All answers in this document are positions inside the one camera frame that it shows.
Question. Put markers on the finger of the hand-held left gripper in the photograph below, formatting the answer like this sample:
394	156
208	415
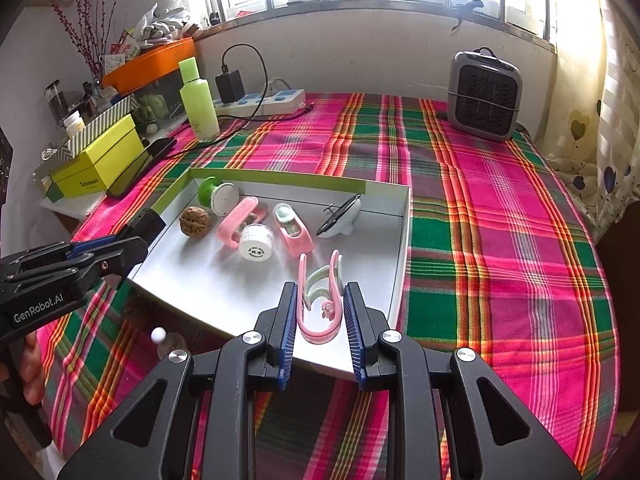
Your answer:
95	246
120	257

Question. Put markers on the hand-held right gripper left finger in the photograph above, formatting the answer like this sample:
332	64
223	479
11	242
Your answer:
287	330

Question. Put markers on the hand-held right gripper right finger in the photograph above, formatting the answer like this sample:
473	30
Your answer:
355	335

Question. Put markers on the pink and mint clip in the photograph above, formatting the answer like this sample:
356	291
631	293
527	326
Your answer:
320	336

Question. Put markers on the black boxy device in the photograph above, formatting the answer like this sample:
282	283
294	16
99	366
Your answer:
150	225

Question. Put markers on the green and white cardboard box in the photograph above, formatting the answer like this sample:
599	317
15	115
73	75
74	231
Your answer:
220	290

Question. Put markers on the brown walnut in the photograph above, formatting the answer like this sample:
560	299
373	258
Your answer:
195	222

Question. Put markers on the black and white round disc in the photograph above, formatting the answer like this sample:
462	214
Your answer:
340	215

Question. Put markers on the person's left hand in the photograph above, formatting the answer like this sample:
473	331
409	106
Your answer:
31	370

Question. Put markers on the white shelf board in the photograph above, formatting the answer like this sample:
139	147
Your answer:
72	207

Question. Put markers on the black smartphone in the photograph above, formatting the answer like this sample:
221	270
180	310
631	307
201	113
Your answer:
161	147
130	172

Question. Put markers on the yellow cardboard box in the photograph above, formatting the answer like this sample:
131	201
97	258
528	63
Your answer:
95	160

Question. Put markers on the small white ball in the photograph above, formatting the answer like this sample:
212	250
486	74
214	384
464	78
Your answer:
158	335

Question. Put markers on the small pink device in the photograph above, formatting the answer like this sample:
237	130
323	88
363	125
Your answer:
295	232

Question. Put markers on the grey round stand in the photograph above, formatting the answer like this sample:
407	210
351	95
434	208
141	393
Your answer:
175	346

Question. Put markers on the green and white round spool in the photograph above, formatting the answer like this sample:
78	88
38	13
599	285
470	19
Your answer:
225	200

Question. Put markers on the grey chevron patterned box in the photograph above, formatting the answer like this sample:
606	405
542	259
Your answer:
100	122

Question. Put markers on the small white bottle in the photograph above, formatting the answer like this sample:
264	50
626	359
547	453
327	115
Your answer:
73	124

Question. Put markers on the green jar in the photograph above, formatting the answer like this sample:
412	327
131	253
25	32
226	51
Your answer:
151	109

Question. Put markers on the dark glass jar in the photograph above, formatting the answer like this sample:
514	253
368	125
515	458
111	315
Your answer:
56	102

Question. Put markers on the light green bottle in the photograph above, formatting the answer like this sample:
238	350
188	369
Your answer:
200	105

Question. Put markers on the pink green plaid cloth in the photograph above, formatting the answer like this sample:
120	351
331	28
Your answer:
500	240

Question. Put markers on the orange plastic tray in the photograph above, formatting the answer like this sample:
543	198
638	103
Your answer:
150	62

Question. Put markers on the red and white cards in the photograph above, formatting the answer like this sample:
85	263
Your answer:
120	52

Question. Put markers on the black charger plug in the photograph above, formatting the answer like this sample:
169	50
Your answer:
229	87

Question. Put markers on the dried red flower branches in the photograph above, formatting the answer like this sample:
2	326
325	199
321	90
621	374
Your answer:
90	35

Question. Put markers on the white power strip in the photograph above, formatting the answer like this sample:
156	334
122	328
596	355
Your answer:
280	101

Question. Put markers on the crumpled white plastic bag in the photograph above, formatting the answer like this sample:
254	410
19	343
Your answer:
162	20

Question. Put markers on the grey space heater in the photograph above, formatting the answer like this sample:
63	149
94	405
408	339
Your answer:
485	92

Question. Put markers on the cream heart print curtain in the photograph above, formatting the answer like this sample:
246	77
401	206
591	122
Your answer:
610	125

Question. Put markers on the black window hook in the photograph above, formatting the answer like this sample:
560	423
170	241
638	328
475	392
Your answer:
467	10

